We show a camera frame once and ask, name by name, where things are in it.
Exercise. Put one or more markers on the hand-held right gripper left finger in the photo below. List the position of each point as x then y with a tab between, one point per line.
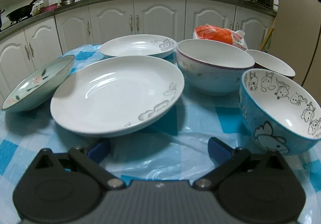
99	151

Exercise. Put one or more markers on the green plate pink flower print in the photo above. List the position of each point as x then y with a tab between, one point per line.
32	86

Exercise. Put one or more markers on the steel basin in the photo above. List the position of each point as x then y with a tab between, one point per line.
67	1

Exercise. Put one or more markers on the pink plastic bowl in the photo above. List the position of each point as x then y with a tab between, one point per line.
49	8

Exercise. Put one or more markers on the blue cartoon print bowl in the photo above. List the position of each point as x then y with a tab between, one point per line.
273	103

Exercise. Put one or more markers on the blue checked plastic tablecloth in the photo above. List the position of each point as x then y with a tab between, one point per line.
200	118

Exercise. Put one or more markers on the orange plastic packet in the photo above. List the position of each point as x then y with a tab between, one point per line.
218	34

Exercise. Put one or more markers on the white bowl dark red outside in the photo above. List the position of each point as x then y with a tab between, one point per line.
273	63

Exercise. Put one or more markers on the white plate grey cloud print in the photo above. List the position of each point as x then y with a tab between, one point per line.
112	93

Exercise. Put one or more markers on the beige refrigerator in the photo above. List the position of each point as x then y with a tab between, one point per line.
296	38

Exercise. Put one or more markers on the white bowl purple rim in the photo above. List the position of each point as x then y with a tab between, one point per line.
213	63

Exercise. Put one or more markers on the black frying pan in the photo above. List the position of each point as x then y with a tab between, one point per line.
21	10

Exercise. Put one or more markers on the row of white cabinet doors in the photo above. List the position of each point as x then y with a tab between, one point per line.
160	15

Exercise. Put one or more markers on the white plate grey flower print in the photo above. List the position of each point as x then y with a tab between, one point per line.
133	47

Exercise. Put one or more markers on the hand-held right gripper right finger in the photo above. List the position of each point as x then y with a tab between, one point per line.
220	148

